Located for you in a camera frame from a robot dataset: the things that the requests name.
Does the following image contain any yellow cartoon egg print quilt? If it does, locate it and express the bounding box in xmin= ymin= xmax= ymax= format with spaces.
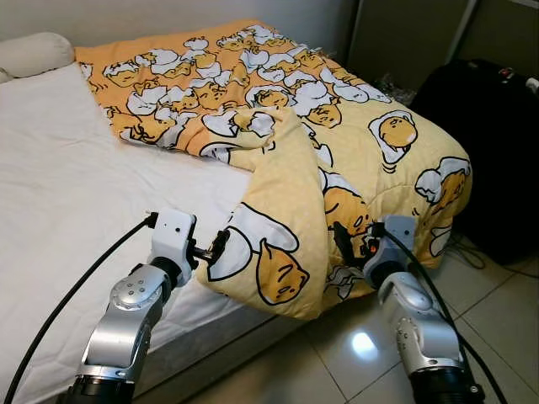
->
xmin=74 ymin=19 xmax=472 ymax=321

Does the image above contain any white bed mattress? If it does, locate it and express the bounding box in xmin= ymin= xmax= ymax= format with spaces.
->
xmin=0 ymin=63 xmax=304 ymax=404

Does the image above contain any black suitcase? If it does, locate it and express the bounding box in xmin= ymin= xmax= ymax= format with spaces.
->
xmin=410 ymin=59 xmax=539 ymax=263

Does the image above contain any dark grey wardrobe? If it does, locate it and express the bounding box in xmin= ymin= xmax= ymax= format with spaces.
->
xmin=347 ymin=0 xmax=539 ymax=89

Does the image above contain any cream pillow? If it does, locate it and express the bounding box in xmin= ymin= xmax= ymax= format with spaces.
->
xmin=0 ymin=32 xmax=75 ymax=82

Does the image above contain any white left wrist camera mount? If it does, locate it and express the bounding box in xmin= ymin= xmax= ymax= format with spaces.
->
xmin=150 ymin=210 xmax=197 ymax=263

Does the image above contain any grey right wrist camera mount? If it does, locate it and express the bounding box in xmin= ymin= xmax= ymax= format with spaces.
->
xmin=371 ymin=215 xmax=416 ymax=263

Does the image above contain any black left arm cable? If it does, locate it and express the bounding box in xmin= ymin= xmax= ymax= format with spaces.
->
xmin=4 ymin=213 xmax=159 ymax=404

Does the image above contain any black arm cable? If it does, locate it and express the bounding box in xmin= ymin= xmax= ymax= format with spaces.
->
xmin=379 ymin=231 xmax=509 ymax=404
xmin=4 ymin=213 xmax=159 ymax=404

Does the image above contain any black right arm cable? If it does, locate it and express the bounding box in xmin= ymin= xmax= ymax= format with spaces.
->
xmin=379 ymin=231 xmax=509 ymax=404

